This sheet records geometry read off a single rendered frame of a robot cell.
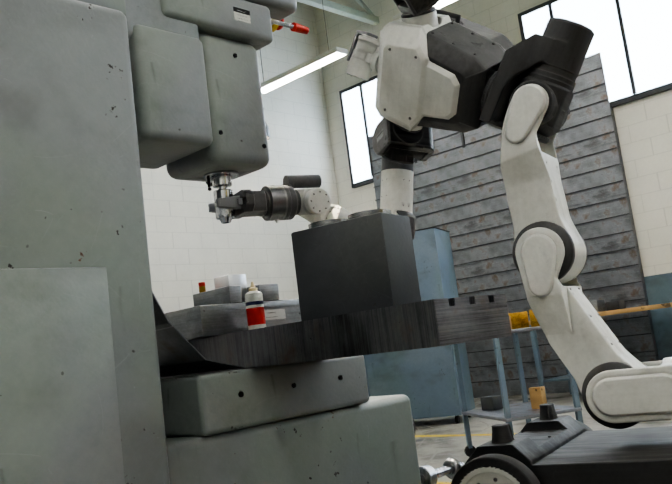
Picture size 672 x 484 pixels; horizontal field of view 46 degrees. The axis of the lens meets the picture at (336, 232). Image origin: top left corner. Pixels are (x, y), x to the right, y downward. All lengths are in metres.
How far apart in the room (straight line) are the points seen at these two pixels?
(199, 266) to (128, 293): 8.59
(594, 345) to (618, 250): 7.57
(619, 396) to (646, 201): 7.66
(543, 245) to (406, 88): 0.53
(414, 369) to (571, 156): 3.37
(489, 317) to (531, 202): 0.49
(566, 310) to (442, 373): 6.01
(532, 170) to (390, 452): 0.77
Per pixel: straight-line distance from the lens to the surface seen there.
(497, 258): 10.19
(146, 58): 1.78
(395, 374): 7.98
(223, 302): 1.85
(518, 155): 1.90
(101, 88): 1.56
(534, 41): 1.97
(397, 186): 2.17
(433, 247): 7.84
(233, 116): 1.91
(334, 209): 2.08
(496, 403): 5.58
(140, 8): 1.84
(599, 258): 9.54
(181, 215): 10.05
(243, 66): 1.98
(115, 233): 1.49
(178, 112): 1.78
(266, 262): 10.77
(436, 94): 2.00
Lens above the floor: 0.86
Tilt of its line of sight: 8 degrees up
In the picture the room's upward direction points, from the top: 7 degrees counter-clockwise
